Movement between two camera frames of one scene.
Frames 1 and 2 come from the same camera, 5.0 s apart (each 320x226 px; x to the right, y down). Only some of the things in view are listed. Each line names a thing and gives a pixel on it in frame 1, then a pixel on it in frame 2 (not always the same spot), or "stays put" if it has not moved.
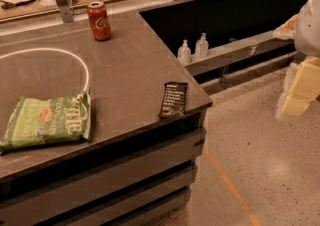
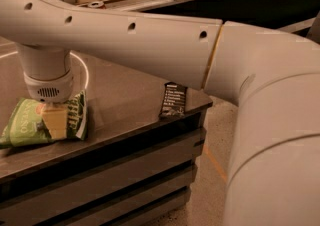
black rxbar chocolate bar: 173,101 stays put
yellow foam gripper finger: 304,89 -> 55,116
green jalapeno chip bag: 33,121 stays put
